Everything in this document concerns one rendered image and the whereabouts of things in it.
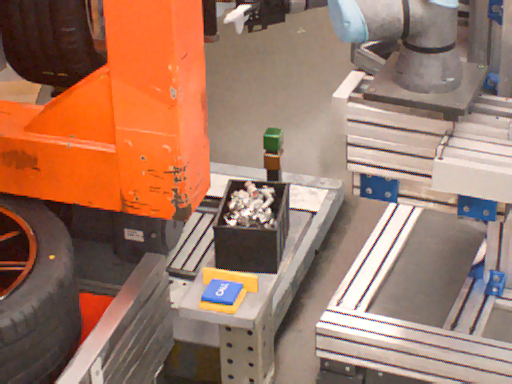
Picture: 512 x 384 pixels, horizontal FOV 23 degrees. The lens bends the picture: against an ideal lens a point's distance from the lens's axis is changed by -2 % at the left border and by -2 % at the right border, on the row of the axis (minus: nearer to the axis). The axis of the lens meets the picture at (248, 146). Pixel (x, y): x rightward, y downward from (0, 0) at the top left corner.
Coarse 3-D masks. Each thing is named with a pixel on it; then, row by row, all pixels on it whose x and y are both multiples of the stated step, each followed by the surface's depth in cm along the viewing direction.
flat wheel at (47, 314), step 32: (0, 192) 299; (0, 224) 294; (32, 224) 286; (0, 256) 300; (32, 256) 275; (64, 256) 275; (32, 288) 264; (64, 288) 270; (0, 320) 255; (32, 320) 260; (64, 320) 271; (0, 352) 256; (32, 352) 263; (64, 352) 275
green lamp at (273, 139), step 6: (270, 132) 288; (276, 132) 288; (282, 132) 288; (264, 138) 287; (270, 138) 287; (276, 138) 287; (282, 138) 289; (264, 144) 288; (270, 144) 288; (276, 144) 287; (282, 144) 290; (270, 150) 289; (276, 150) 288
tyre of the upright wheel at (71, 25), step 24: (0, 0) 306; (24, 0) 304; (48, 0) 302; (72, 0) 301; (0, 24) 310; (24, 24) 308; (48, 24) 305; (72, 24) 304; (24, 48) 313; (48, 48) 310; (72, 48) 308; (24, 72) 323; (48, 72) 319; (72, 72) 316
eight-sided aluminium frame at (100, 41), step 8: (96, 0) 304; (96, 8) 306; (96, 16) 307; (96, 24) 308; (104, 24) 310; (96, 32) 309; (104, 32) 310; (96, 40) 310; (104, 40) 309; (96, 48) 311; (104, 48) 310; (104, 56) 316
